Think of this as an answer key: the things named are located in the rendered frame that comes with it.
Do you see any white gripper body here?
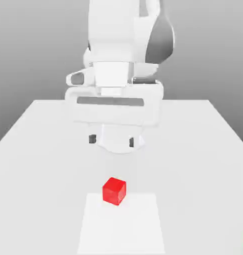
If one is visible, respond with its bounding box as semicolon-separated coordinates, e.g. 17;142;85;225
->
64;82;165;128

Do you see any small red cube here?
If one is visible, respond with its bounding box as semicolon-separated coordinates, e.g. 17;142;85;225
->
102;176;127;206

